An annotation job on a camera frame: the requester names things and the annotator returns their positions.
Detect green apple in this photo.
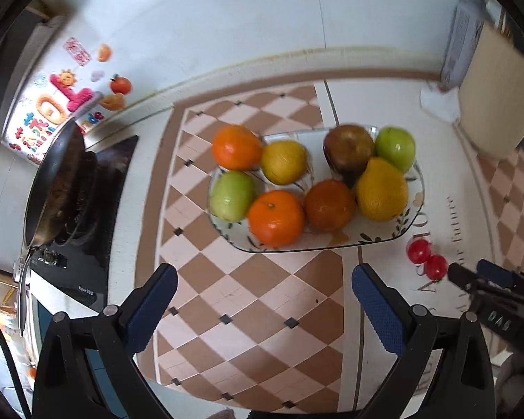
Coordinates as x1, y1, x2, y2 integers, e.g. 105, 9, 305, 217
209, 170, 256, 222
374, 126, 416, 174

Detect person's right forearm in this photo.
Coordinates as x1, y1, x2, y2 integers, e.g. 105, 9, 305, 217
493, 349, 524, 419

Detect yellow citrus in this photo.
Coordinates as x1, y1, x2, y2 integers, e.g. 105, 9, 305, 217
261, 140, 308, 185

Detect dark reddish orange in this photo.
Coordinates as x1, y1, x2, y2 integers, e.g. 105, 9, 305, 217
304, 179, 356, 232

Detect black range hood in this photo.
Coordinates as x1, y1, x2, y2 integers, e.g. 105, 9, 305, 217
0, 9, 66, 158

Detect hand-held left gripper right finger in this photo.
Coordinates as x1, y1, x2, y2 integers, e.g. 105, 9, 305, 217
351, 263, 496, 419

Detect black glass gas stove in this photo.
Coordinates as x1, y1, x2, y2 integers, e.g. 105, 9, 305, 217
26, 134, 139, 310

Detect white grey box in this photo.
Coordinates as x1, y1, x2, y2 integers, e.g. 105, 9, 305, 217
441, 0, 490, 90

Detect cream utensil holder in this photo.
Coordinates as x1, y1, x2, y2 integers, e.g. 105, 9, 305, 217
458, 22, 524, 158

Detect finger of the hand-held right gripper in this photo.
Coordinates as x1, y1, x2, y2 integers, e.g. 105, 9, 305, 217
476, 259, 524, 300
446, 262, 485, 297

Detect brown apple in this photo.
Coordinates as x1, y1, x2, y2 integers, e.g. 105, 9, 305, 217
323, 125, 376, 184

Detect black wok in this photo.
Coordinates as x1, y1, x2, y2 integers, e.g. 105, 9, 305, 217
13, 116, 101, 337

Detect oval leaf patterned plate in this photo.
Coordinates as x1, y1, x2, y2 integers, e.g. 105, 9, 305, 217
207, 124, 425, 253

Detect white crumpled cloth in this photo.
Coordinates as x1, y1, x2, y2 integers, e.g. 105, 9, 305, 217
420, 87, 461, 123

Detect colourful wall stickers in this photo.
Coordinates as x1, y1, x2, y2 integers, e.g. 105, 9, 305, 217
6, 37, 132, 167

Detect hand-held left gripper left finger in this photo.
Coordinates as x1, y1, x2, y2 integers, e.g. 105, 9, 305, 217
32, 263, 178, 419

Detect red cherry tomato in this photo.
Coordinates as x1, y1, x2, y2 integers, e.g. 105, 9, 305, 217
406, 238, 432, 265
425, 254, 449, 280

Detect brown checkered table mat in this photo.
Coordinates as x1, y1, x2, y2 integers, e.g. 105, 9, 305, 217
134, 82, 524, 402

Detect yellow pear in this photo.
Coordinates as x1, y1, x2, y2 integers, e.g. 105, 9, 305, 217
355, 157, 409, 222

